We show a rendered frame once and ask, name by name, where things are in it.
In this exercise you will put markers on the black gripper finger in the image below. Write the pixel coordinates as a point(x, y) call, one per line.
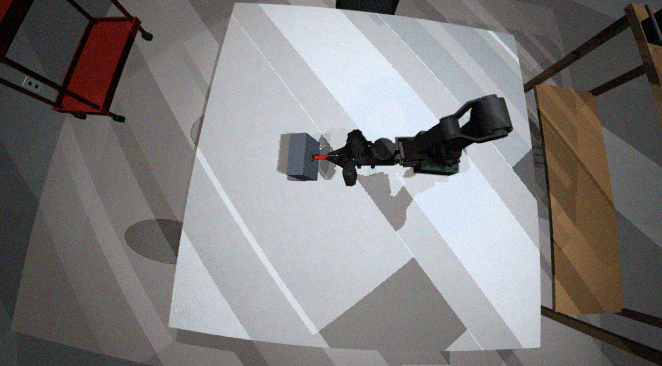
point(338, 160)
point(341, 151)

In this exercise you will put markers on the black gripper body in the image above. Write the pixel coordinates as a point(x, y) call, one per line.
point(349, 170)

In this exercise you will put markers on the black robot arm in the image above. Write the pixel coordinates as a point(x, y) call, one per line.
point(489, 120)

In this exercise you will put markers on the dark blue sloped panel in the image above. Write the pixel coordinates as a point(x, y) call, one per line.
point(301, 165)

